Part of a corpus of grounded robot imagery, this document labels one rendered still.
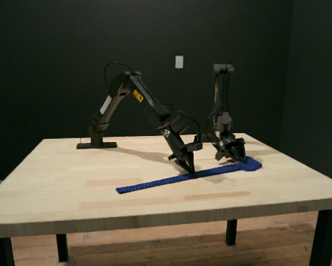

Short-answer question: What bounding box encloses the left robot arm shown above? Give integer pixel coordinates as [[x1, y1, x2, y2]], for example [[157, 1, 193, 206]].
[[201, 64, 234, 162]]

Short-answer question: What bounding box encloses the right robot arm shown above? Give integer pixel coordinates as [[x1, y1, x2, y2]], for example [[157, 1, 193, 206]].
[[76, 72, 192, 149]]

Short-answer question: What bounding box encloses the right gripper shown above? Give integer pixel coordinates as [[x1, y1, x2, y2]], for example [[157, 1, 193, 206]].
[[168, 135, 201, 174]]

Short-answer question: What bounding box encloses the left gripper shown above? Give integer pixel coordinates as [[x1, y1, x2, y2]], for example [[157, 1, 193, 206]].
[[214, 133, 247, 163]]

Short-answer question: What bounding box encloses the dark blue necktie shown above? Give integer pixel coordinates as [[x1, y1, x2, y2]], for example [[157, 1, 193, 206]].
[[116, 156, 262, 194]]

